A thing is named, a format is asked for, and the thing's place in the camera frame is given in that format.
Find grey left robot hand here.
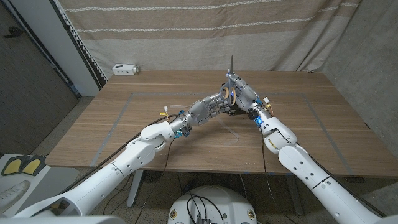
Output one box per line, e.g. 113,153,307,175
170,91,233,133

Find clear tape strip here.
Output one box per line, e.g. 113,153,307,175
170,104,240,146

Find scissors with tan handles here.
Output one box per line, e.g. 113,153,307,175
219,55,237,106

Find white floor board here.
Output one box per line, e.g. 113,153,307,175
0,154,50,218

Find black half-moon tambourine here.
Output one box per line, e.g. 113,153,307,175
221,104,251,118

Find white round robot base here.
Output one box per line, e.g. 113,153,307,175
167,185,258,224

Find white power box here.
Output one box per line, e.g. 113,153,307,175
112,63,140,76

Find grey floor mat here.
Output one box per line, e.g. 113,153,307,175
12,166,80,215

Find dark wooden door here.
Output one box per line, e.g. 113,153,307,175
0,0,79,155

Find yellow black foot pedal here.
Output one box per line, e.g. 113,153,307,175
1,155,25,177
21,155,47,175

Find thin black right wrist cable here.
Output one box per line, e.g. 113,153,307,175
261,136,299,224

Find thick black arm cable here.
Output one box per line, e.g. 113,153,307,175
309,154,386,217
58,114,180,195

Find black door handle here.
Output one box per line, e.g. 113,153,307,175
3,26,23,39

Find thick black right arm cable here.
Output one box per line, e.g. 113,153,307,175
309,154,386,217

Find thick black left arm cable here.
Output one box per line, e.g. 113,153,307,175
58,114,180,195

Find beige striped curtain backdrop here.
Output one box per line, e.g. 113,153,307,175
57,0,363,80

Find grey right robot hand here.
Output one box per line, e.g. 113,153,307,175
226,73,274,121

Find black cable on base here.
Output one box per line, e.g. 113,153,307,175
185,192,226,224

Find white shoe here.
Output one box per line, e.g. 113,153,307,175
0,179,28,212

